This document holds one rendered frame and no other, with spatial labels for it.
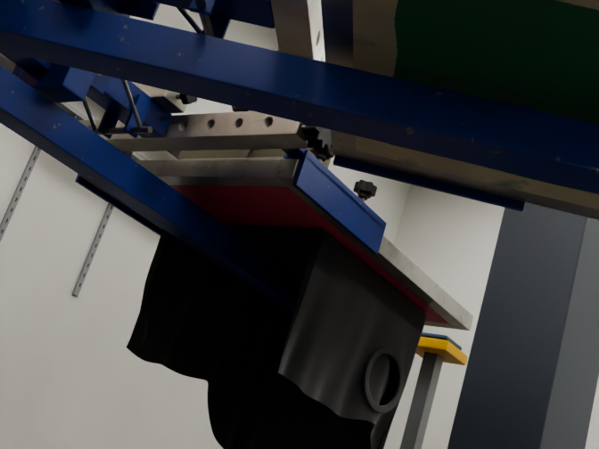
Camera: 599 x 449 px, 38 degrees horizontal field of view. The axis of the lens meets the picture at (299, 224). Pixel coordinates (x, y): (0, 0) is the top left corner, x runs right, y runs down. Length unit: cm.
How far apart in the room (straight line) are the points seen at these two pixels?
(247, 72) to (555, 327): 83
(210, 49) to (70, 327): 311
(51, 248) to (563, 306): 277
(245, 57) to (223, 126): 48
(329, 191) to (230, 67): 55
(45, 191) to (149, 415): 130
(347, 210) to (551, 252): 40
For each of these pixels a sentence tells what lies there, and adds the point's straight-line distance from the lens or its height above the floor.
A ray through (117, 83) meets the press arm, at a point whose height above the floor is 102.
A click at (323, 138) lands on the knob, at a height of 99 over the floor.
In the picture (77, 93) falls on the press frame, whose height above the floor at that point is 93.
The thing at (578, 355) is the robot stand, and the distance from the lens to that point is 170.
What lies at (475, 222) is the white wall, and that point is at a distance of 599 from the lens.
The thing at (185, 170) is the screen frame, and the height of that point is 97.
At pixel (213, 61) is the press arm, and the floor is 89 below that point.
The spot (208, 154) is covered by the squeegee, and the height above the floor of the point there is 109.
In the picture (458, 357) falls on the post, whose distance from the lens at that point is 232.
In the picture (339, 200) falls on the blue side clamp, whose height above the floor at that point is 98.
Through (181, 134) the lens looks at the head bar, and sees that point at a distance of 160.
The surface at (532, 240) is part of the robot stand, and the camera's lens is 174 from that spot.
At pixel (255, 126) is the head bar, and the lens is 149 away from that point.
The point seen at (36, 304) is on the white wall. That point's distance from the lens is 398.
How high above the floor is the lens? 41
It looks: 19 degrees up
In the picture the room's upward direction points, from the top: 18 degrees clockwise
